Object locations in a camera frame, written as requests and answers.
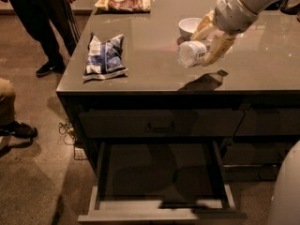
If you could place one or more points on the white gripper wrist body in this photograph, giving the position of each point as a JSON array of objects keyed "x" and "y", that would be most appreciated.
[{"x": 233, "y": 13}]

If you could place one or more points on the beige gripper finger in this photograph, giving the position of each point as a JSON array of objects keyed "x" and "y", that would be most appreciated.
[
  {"x": 206, "y": 28},
  {"x": 220, "y": 44}
]

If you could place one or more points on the clear plastic water bottle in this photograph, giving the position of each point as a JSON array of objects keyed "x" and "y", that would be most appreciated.
[{"x": 192, "y": 53}]

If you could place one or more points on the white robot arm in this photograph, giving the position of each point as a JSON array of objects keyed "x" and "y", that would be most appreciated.
[{"x": 256, "y": 6}]

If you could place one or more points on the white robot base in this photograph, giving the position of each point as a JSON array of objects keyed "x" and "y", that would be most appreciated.
[{"x": 285, "y": 202}]

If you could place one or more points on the closed top drawer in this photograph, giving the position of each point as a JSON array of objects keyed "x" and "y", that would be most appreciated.
[{"x": 159, "y": 123}]

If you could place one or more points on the open middle drawer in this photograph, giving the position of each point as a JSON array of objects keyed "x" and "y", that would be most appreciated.
[{"x": 161, "y": 184}]

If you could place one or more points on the white ceramic bowl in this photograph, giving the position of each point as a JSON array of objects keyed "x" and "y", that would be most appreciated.
[{"x": 188, "y": 26}]

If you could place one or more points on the dark round object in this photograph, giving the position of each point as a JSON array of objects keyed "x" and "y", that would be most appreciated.
[{"x": 290, "y": 7}]

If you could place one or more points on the brown snack bag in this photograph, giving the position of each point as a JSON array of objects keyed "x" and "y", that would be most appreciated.
[{"x": 132, "y": 6}]

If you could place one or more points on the dark counter cabinet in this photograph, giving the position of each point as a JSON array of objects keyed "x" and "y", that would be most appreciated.
[{"x": 264, "y": 60}]

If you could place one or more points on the blue white snack bag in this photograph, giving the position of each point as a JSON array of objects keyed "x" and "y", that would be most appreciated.
[{"x": 104, "y": 59}]

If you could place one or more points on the right side drawers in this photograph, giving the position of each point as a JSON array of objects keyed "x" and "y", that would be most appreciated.
[{"x": 262, "y": 144}]

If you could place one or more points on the standing person in black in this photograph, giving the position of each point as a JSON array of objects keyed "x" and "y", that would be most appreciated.
[{"x": 37, "y": 17}]

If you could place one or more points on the seated person leg and shoe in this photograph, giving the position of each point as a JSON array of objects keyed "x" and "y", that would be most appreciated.
[{"x": 8, "y": 124}]

